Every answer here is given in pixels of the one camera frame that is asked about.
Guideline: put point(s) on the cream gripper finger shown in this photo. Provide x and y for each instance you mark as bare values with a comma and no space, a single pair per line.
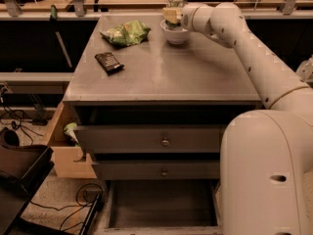
172,14

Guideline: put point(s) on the crushed 7up soda can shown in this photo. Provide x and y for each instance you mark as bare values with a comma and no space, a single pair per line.
174,3

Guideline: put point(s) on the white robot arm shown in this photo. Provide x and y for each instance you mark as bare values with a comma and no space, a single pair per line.
264,153

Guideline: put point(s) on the white ceramic bowl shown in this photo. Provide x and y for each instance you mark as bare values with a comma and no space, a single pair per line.
174,35

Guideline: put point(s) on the green chip bag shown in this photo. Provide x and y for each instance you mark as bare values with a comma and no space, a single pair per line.
127,34

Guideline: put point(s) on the black snack packet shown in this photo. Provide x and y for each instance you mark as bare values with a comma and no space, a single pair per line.
109,63

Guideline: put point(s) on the grey drawer cabinet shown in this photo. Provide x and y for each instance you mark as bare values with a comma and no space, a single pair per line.
195,83

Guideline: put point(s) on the top grey drawer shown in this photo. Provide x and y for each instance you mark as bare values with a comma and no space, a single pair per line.
126,139

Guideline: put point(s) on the green white bag in box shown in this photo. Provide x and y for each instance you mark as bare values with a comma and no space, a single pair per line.
69,131

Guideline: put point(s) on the middle grey drawer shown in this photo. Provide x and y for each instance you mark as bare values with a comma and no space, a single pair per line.
156,170

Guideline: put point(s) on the light wooden box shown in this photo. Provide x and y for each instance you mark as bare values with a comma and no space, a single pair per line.
68,159

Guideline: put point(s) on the bottom open grey drawer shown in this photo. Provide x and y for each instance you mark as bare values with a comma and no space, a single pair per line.
163,206

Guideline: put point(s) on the black power adapter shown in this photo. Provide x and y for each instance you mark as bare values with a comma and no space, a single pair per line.
90,195

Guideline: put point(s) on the black bin on left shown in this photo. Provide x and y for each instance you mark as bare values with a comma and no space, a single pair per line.
22,171

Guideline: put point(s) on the metal railing frame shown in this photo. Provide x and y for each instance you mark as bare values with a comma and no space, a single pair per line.
98,7

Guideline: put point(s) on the green handled tool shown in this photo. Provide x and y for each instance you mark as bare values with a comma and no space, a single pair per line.
54,21

